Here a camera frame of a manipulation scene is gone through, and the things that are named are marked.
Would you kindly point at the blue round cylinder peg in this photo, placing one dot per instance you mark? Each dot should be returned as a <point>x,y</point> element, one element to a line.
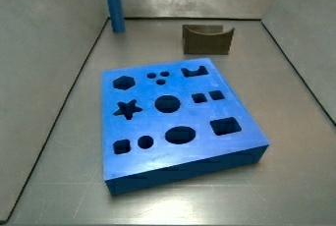
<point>116,12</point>

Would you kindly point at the blue shape sorting board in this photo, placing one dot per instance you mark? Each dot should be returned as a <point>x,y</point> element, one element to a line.
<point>173,124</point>

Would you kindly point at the black curved cradle stand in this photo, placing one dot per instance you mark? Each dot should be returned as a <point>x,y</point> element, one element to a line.
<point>207,39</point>

